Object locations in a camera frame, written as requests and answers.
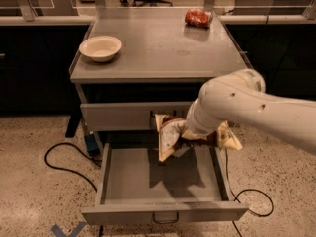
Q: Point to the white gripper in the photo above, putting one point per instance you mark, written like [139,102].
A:
[198,127]

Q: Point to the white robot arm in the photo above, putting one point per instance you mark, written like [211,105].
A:
[240,97]

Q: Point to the closed grey top drawer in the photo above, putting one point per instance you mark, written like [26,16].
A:
[129,116]

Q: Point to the red crushed soda can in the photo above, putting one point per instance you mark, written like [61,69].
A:
[198,18]

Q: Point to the brown chip bag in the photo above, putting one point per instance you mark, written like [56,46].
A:
[170,129]

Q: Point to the blue power adapter box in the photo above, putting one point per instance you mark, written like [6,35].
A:
[91,145]

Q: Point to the grey drawer cabinet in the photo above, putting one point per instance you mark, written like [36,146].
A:
[161,60]

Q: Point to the open grey middle drawer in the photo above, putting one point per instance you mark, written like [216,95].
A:
[136,188]

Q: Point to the white ceramic bowl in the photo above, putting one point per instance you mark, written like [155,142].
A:
[101,48]

